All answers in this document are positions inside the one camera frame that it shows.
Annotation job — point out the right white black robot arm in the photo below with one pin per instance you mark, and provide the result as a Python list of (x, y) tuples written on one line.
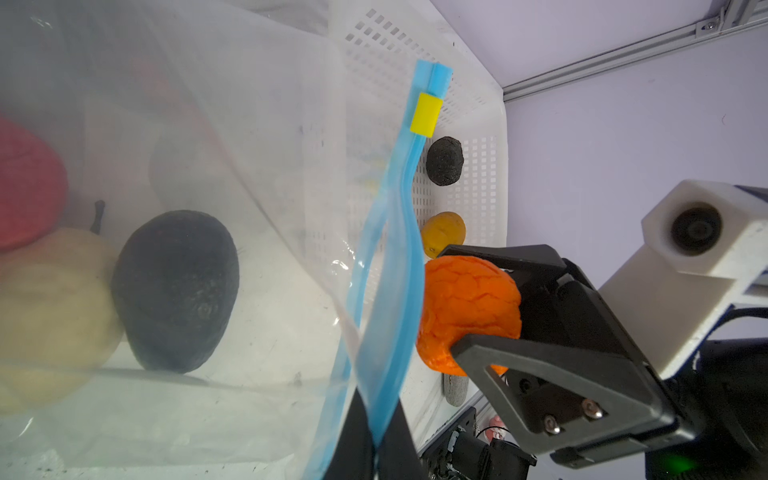
[(727, 382)]

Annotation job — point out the pink toy dragon fruit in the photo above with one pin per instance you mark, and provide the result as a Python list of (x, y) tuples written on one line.
[(34, 187)]

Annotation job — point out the dark toy avocado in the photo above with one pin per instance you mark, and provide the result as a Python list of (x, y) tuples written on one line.
[(444, 162)]

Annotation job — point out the pink plush toy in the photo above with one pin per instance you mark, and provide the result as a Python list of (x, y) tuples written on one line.
[(496, 429)]

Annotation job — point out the grey felt eraser block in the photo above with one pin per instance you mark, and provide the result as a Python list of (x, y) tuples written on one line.
[(455, 389)]

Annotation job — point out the yellow toy mango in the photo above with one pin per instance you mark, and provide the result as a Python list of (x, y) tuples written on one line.
[(442, 230)]

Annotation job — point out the cream toy pear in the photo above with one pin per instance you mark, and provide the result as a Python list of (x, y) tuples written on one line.
[(58, 320)]

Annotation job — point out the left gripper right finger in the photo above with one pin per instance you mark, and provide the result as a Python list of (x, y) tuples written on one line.
[(397, 455)]

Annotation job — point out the black round toy fruit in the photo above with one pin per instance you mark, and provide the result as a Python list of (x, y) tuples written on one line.
[(174, 287)]

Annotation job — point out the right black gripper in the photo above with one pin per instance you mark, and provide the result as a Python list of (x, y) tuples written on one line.
[(574, 385)]

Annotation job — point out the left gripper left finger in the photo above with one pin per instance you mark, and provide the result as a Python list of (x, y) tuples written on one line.
[(353, 457)]

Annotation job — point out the clear zip top bag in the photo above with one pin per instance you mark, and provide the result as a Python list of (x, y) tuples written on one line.
[(238, 112)]

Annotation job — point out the white plastic basket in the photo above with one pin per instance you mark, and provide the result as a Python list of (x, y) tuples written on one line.
[(463, 169)]

